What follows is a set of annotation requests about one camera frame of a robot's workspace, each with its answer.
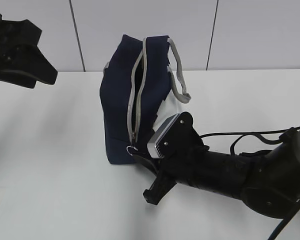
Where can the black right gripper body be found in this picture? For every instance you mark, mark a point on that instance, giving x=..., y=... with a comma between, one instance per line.
x=177, y=146

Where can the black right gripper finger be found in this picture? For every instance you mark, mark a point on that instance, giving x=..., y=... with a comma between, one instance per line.
x=152, y=164

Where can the navy and white lunch bag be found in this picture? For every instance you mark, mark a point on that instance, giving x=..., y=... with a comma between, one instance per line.
x=142, y=86

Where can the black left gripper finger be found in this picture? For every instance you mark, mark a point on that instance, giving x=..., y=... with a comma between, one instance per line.
x=42, y=65
x=17, y=77

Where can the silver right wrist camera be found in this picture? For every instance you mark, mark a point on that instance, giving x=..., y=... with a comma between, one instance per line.
x=153, y=145

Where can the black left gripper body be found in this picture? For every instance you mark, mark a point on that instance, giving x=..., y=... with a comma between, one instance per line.
x=14, y=35

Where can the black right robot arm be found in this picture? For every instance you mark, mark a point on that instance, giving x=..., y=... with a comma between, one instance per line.
x=267, y=181

